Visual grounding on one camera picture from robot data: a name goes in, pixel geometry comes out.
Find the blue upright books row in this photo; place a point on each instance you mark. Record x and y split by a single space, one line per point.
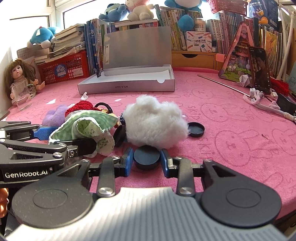
94 33

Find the white fluffy plush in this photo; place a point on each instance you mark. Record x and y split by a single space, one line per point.
154 123

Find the person's left hand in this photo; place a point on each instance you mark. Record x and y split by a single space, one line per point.
4 193

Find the clear glass mug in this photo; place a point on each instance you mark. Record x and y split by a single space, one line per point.
23 94

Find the white pink rabbit plush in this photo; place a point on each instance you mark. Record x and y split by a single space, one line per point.
139 10

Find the red plastic basket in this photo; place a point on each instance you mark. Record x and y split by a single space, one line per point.
70 67

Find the red crochet item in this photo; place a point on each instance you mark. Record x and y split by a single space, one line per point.
81 105

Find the purple fluffy plush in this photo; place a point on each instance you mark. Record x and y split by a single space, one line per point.
55 117

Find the white origami paper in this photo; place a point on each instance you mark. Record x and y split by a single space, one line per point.
245 80

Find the metal rod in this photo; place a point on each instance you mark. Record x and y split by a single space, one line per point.
225 85

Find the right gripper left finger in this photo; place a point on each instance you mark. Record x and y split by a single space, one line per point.
109 169

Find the wooden drawer shelf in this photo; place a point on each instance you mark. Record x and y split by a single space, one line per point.
195 59

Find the upright books on shelf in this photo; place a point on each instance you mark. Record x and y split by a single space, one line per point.
223 28

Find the black round cap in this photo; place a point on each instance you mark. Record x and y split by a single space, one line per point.
146 157

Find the pink triangular house box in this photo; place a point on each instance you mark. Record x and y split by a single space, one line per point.
237 61

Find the brown hair doll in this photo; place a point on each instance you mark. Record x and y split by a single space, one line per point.
19 71

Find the label printer white box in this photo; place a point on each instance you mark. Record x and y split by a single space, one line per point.
199 41

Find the yellow red crochet scrunchie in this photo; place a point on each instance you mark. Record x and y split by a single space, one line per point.
105 108

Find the pink wire basket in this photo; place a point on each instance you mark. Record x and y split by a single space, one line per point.
234 6

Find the silver open cardboard box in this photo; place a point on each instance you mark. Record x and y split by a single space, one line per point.
136 60

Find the large blue penguin plush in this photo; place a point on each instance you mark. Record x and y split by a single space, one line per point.
186 22

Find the green checked cloth scrunchie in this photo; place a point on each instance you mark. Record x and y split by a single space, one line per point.
88 124

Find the blue Doraemon plush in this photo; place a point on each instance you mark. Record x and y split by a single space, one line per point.
43 37

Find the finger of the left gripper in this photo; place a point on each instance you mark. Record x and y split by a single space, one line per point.
74 148
24 131

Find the stack of horizontal books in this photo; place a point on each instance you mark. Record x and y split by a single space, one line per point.
68 41

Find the black smartphone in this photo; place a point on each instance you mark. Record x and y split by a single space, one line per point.
259 69

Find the black round lid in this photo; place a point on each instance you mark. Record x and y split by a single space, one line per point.
195 129

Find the blue elephant plush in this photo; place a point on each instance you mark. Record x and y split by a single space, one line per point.
114 13

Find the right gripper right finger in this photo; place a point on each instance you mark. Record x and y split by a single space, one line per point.
184 170

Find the black round disc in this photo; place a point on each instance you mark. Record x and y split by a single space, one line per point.
119 136

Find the clear plastic dome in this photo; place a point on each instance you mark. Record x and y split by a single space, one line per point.
186 118

